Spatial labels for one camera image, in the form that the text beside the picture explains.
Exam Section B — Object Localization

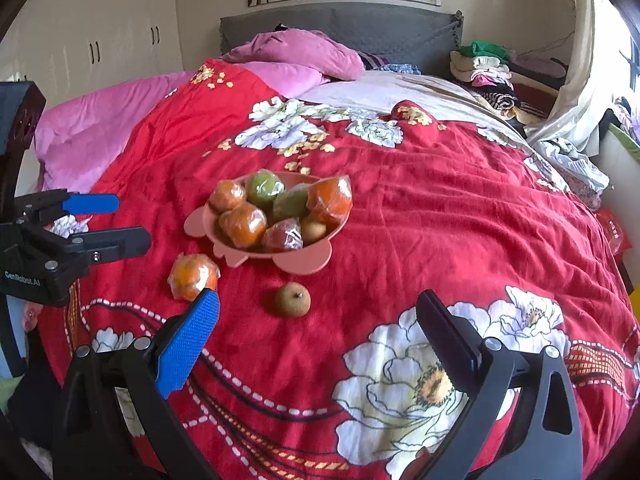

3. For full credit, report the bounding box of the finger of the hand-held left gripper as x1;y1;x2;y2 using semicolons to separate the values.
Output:
15;188;121;224
24;224;152;272

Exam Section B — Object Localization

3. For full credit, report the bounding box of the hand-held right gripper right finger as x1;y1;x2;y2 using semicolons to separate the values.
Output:
415;289;585;480

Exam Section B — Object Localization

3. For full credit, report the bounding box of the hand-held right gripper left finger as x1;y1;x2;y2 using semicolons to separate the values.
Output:
50;287;222;480

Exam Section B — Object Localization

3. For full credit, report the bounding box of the plastic-wrapped orange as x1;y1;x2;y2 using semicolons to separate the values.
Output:
208;180;248;213
219;202;268;250
306;176;353;227
169;254;221;302

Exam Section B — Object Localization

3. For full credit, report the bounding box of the pink flower-shaped plate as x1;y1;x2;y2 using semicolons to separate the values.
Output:
182;170;353;277

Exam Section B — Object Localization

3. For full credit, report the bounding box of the pink quilt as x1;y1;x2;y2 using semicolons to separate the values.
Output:
34;60;331;196

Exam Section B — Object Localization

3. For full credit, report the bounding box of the red floral blanket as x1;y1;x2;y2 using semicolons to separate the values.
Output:
37;57;640;480

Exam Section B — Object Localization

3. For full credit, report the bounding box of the plastic-wrapped red apple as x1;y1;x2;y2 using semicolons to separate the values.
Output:
261;217;305;253

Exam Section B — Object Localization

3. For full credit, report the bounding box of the white wardrobe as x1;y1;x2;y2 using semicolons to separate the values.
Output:
0;0;183;111

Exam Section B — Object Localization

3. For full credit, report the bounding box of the red plastic bag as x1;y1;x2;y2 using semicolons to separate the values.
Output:
595;209;633;257

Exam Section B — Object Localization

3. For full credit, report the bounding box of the white patterned crumpled cloth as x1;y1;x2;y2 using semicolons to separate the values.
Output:
537;137;611;195

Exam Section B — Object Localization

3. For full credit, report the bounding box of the pink pillow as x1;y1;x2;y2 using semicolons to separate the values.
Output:
220;30;366;81

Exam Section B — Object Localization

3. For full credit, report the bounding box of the green windowsill cloth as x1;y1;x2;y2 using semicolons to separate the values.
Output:
607;122;640;161

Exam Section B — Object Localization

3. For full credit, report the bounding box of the pile of folded clothes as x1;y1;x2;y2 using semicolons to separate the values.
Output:
449;40;571;121

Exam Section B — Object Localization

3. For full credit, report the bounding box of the beige bed sheet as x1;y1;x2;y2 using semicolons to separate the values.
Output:
295;70;531;146

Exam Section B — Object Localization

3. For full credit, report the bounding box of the blue patterned cloth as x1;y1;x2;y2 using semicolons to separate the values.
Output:
360;52;418;75

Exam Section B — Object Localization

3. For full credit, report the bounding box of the cream curtain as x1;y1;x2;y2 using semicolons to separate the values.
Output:
525;0;608;153

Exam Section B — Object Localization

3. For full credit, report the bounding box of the grey padded headboard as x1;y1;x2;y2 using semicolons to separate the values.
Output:
219;2;465;78

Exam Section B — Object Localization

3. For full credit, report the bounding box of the window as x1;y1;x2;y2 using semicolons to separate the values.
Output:
590;0;640;111

